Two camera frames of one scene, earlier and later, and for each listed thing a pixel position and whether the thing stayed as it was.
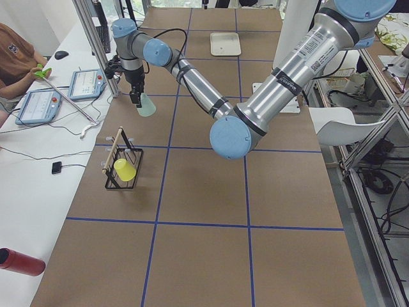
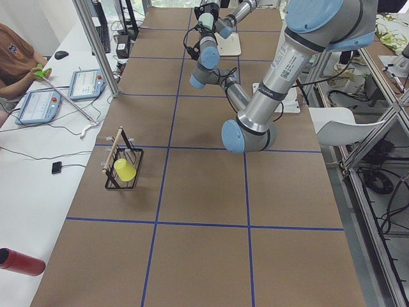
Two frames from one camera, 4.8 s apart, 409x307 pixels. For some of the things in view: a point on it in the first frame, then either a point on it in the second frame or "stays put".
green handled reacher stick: (41, 73) stays put
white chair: (336, 125) stays put
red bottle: (16, 262) stays put
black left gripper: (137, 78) -> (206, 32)
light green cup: (147, 107) -> (206, 20)
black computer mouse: (60, 54) stays put
